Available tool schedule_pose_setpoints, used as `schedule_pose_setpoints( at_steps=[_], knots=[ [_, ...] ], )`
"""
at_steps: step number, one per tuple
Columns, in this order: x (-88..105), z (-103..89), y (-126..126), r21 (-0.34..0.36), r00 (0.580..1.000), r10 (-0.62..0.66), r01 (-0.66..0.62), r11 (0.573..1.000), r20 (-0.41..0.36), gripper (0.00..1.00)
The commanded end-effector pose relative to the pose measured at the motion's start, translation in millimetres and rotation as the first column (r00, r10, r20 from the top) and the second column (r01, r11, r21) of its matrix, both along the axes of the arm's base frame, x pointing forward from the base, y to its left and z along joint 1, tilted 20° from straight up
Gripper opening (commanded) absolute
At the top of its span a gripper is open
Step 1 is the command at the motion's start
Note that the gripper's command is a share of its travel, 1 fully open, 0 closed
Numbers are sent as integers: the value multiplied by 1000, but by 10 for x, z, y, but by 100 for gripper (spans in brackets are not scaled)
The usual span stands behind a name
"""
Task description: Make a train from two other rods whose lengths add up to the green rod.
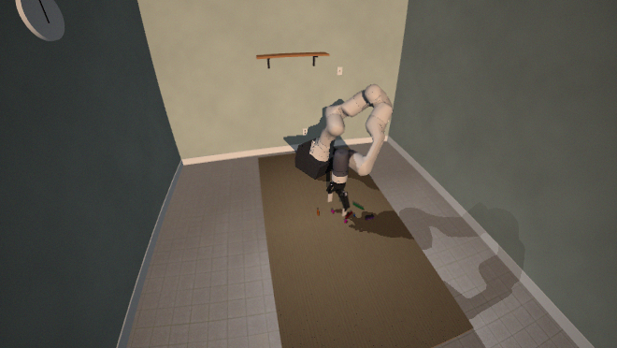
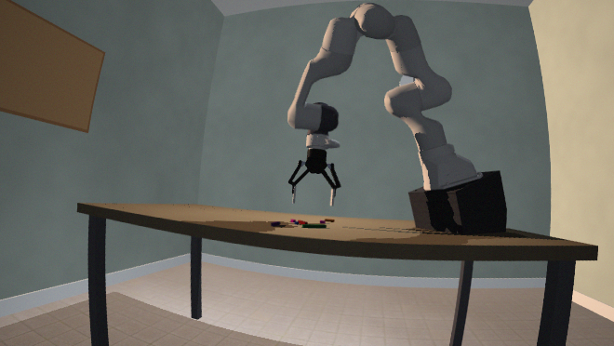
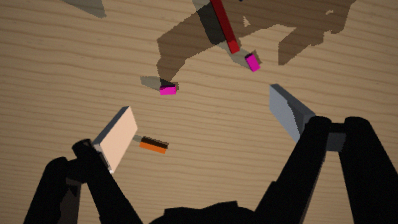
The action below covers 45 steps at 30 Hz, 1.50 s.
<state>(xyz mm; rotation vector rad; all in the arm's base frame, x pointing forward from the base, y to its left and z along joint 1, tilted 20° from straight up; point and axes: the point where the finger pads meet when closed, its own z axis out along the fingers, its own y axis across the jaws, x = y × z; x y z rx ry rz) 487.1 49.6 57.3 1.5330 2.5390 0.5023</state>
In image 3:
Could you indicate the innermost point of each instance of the orange rod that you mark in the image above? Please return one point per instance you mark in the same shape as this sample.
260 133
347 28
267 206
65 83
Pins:
152 145

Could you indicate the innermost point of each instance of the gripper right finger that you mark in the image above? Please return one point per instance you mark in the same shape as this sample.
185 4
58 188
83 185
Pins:
370 177

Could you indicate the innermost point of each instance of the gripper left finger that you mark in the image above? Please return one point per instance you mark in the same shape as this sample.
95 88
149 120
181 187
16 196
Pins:
57 198

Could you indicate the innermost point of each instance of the red rod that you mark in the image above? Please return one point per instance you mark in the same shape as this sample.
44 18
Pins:
225 25

